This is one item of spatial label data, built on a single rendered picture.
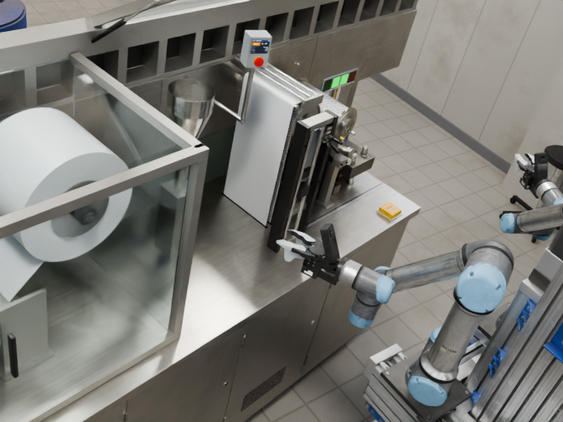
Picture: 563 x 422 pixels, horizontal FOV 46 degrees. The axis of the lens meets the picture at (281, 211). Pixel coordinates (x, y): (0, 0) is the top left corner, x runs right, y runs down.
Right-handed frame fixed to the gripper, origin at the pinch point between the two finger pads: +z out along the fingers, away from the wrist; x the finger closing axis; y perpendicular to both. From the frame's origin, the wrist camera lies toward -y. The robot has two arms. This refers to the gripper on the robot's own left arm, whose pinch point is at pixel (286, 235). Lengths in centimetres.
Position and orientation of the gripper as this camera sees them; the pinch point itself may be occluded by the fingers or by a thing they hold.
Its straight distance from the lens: 200.3
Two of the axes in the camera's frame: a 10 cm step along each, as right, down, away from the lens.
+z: -8.7, -4.1, 2.6
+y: -2.5, 8.3, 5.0
